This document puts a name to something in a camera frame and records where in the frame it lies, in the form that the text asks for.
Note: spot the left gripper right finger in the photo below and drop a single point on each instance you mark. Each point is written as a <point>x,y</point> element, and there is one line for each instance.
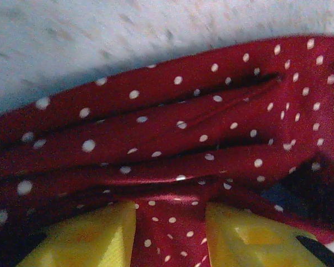
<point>253,244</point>

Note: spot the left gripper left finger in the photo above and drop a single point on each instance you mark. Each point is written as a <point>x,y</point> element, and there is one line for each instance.
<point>94,239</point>

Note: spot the red polka dot skirt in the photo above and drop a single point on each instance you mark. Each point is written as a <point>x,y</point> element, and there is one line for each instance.
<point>156,125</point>

